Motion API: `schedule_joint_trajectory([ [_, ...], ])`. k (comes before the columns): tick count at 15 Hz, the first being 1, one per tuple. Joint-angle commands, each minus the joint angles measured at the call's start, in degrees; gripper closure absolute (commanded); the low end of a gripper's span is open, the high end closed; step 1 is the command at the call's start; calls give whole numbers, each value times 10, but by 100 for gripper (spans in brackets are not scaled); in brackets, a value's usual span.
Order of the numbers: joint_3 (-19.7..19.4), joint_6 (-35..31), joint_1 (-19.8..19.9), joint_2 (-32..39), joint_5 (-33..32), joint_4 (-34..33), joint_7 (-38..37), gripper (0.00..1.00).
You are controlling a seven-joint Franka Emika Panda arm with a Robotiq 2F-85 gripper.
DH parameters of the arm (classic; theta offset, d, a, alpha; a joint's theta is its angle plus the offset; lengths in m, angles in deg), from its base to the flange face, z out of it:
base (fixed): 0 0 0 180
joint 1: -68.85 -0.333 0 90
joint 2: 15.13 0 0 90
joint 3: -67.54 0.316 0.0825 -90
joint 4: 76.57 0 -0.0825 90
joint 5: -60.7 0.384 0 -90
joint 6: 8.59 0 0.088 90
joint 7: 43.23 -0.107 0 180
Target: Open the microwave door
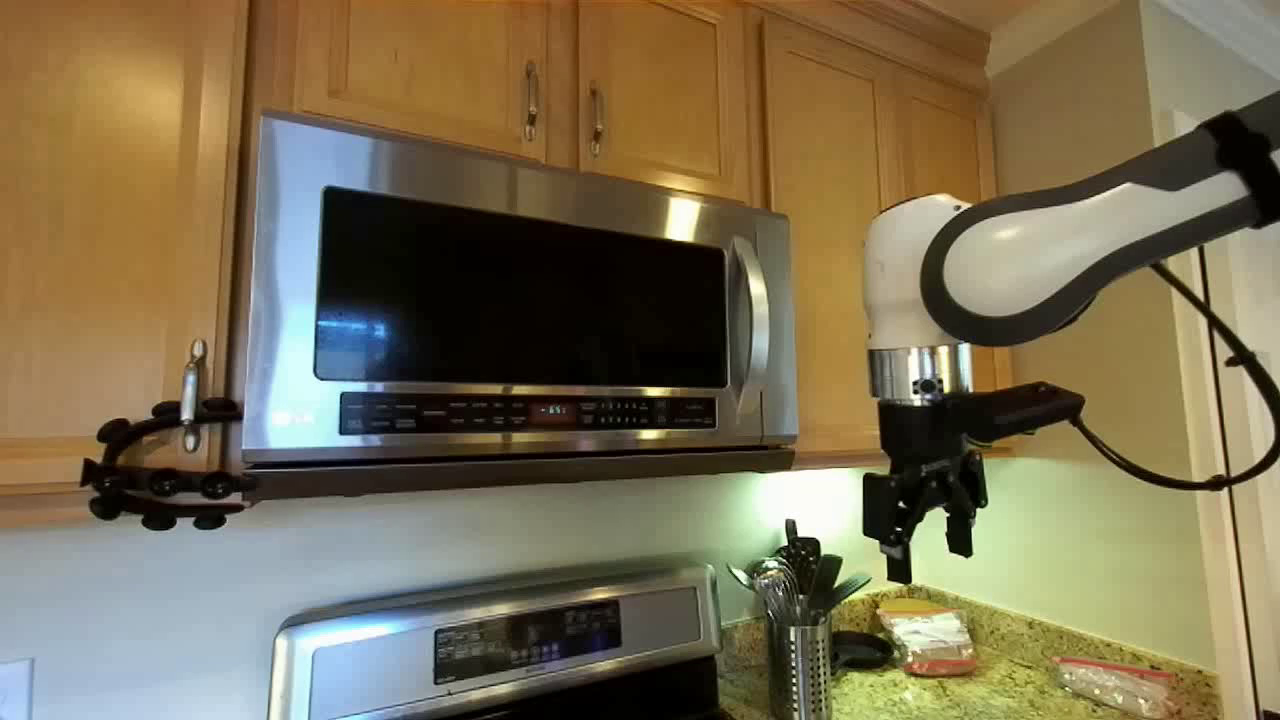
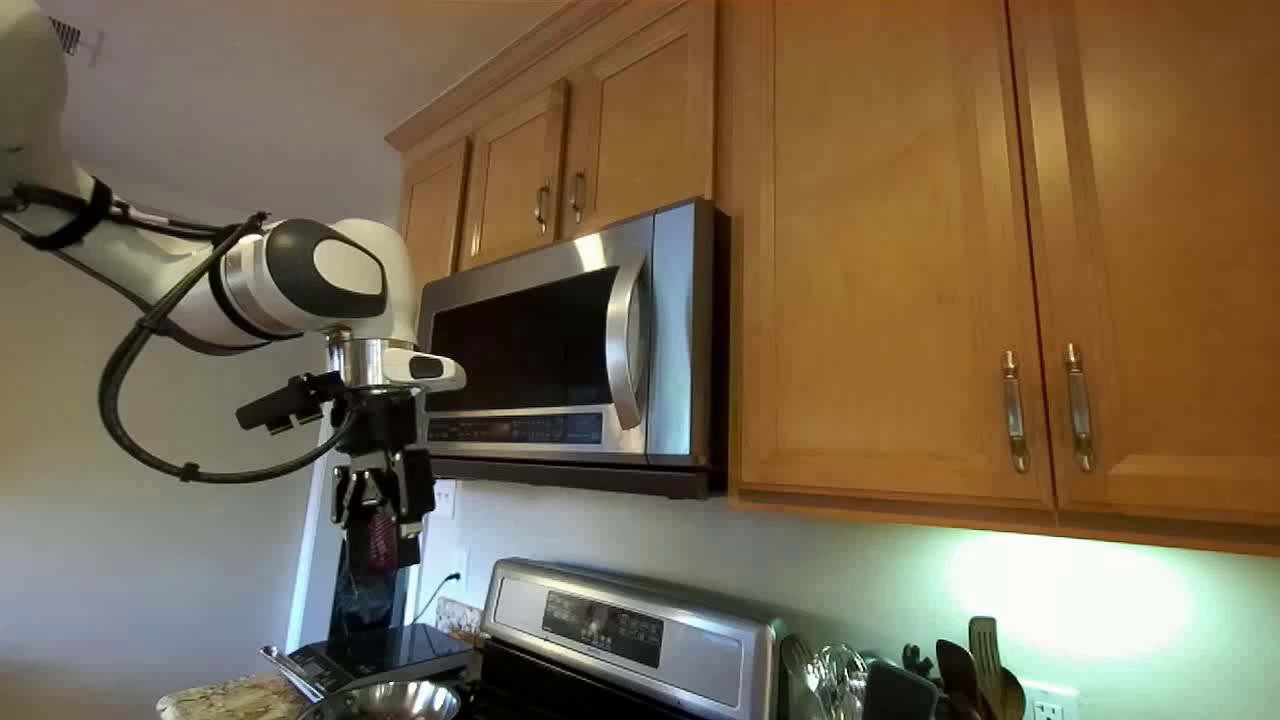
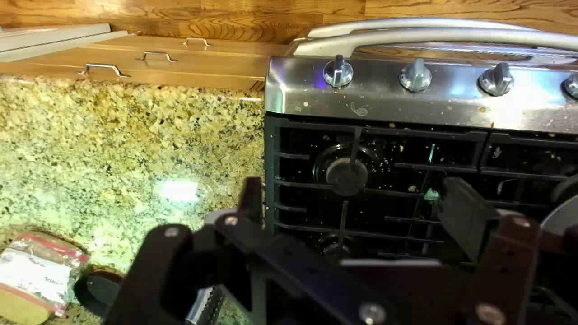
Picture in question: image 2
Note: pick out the stainless steel microwave body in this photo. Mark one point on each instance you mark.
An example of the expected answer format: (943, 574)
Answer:
(682, 340)

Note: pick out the large wooden cabinet door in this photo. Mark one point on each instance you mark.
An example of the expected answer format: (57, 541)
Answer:
(1172, 267)
(882, 267)

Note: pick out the black flat countertop appliance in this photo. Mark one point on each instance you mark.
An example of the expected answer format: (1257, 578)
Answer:
(386, 648)

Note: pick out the white wall outlet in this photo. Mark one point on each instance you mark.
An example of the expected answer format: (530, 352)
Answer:
(1049, 703)

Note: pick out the clear glass jar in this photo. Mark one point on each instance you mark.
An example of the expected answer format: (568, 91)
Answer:
(832, 680)

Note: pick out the steel mixing bowl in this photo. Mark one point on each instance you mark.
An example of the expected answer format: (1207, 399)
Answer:
(394, 703)

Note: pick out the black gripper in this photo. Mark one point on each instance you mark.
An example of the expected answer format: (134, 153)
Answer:
(386, 425)

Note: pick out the small wooden cabinet door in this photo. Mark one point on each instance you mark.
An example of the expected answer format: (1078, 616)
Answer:
(514, 182)
(644, 126)

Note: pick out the stainless steel gas stove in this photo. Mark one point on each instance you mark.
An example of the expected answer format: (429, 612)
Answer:
(627, 633)

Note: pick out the dark cooking spoon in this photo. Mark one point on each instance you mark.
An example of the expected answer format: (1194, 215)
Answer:
(954, 675)

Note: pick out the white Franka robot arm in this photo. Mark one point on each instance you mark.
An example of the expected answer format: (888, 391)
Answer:
(386, 267)

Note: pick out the dark cooking spatula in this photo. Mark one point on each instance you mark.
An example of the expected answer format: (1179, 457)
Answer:
(995, 664)

